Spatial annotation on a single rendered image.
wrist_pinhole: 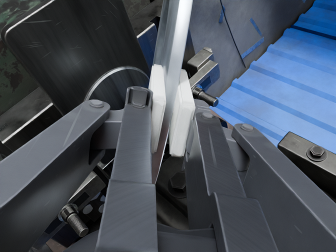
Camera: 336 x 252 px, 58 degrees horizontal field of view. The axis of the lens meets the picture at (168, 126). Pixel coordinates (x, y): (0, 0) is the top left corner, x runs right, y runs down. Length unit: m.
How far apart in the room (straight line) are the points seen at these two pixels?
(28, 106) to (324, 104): 1.81
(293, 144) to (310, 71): 1.92
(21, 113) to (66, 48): 0.17
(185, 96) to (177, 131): 0.02
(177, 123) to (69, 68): 0.25
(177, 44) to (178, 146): 0.06
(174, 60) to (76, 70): 0.23
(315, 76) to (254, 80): 0.38
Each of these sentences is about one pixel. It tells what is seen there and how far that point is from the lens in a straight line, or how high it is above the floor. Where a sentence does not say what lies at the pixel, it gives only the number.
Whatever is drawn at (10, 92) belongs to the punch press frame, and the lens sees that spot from 0.52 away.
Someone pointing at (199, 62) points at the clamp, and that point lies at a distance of 0.63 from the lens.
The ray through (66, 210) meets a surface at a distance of 0.54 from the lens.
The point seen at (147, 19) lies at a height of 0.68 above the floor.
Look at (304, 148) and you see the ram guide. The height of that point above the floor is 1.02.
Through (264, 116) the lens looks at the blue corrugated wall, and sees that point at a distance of 2.00.
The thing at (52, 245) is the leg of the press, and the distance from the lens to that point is 0.79.
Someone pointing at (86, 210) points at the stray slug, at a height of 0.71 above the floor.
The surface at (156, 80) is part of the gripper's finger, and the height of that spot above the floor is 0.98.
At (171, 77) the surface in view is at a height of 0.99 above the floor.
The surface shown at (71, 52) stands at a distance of 0.38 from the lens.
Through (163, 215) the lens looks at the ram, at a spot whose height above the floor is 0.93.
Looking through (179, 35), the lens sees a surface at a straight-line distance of 0.17.
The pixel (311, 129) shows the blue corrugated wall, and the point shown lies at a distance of 1.95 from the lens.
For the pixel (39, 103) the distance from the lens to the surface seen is 0.50.
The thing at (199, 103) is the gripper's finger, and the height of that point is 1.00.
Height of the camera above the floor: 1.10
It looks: 36 degrees down
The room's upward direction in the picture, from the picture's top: 123 degrees clockwise
